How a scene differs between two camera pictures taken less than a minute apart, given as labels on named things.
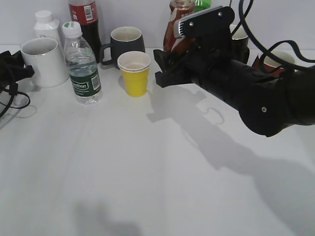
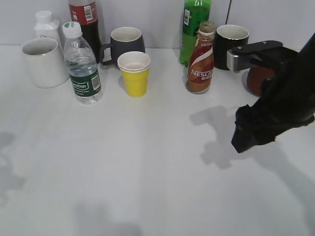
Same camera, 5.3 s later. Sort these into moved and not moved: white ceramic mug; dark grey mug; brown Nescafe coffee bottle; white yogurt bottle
Moved: brown Nescafe coffee bottle
Not moved: white ceramic mug; dark grey mug; white yogurt bottle
